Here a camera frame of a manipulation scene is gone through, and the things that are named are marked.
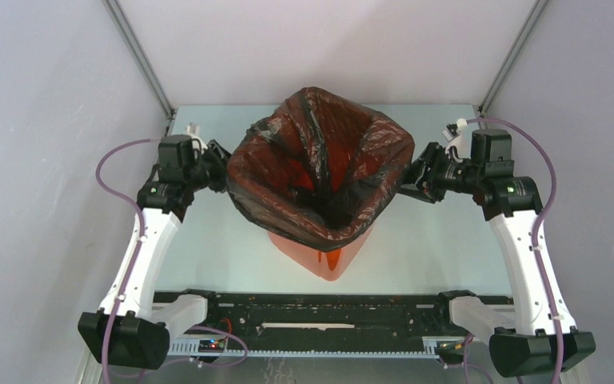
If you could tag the black plastic trash bag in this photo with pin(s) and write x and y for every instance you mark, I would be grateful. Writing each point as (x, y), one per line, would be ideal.
(320, 169)

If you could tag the left small circuit board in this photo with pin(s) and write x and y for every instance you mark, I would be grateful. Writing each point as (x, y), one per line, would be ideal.
(211, 346)

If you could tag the metal corner strip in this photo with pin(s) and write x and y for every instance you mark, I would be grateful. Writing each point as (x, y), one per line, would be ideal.
(520, 42)
(144, 65)

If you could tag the small circuit board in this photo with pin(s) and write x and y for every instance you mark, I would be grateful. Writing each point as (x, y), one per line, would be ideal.
(211, 346)
(451, 354)

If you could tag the left metal corner strip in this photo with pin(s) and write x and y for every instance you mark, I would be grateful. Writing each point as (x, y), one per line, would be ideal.
(144, 65)

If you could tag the right small circuit board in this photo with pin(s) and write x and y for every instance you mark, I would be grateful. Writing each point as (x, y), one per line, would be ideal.
(451, 354)

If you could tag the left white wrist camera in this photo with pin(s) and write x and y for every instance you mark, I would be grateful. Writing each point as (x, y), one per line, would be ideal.
(193, 131)

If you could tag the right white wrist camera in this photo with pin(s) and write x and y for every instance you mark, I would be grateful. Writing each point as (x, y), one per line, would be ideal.
(457, 142)

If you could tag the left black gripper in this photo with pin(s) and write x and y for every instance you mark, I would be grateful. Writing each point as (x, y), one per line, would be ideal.
(220, 156)

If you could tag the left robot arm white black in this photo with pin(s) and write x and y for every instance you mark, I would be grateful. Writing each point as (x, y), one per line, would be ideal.
(126, 330)

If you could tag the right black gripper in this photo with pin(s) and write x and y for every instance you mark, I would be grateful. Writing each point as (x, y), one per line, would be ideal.
(424, 184)

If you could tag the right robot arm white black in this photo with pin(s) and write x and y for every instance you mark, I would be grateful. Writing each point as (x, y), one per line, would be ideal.
(541, 336)

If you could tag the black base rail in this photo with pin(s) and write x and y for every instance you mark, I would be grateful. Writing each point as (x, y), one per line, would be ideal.
(322, 326)

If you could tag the right metal corner strip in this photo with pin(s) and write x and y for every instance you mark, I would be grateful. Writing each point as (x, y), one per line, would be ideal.
(520, 42)

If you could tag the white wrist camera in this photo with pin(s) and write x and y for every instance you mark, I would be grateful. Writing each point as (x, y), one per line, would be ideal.
(457, 142)
(193, 131)

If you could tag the orange plastic trash bin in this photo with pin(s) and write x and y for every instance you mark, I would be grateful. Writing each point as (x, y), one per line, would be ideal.
(326, 265)

